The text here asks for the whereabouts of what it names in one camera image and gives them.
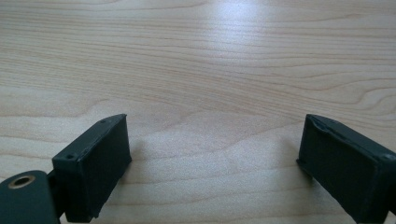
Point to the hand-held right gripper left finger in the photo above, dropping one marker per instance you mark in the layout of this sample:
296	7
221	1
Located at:
93	168

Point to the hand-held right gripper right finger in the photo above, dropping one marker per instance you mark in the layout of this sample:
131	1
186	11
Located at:
345	171

